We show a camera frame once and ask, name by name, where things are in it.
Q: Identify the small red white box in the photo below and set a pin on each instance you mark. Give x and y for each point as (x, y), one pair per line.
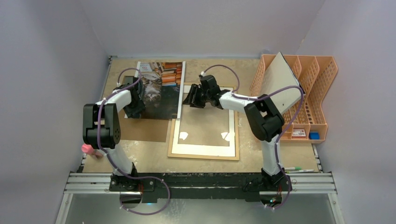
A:
(298, 133)

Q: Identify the brown cardboard backing board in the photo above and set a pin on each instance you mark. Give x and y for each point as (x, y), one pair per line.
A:
(153, 124)

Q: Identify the green capped marker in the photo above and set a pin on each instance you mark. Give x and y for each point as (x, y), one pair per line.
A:
(292, 169)

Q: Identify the grey white board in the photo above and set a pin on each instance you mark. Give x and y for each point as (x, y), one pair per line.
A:
(279, 75)

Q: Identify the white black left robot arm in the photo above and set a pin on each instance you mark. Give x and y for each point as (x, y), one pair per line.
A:
(102, 131)

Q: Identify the white mat board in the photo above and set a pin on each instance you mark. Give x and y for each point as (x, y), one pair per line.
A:
(204, 133)

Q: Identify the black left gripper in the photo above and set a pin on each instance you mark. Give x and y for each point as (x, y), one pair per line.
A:
(140, 108)

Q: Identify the light wooden picture frame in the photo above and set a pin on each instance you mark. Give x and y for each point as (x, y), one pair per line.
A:
(204, 123)

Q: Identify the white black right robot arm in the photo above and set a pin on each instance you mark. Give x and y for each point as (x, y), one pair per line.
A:
(263, 117)

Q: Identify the pink bottle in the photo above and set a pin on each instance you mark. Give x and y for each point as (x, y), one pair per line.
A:
(89, 150)

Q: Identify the orange plastic desk organizer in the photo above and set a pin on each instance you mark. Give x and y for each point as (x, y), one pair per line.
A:
(316, 75)

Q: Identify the blue small block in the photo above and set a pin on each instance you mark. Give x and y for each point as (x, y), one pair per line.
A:
(314, 135)

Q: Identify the aluminium rail base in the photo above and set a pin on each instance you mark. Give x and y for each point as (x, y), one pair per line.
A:
(250, 187)

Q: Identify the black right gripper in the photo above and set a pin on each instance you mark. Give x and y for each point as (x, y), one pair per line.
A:
(198, 96)

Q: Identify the cat and books photo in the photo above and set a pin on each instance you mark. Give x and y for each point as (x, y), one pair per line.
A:
(172, 77)

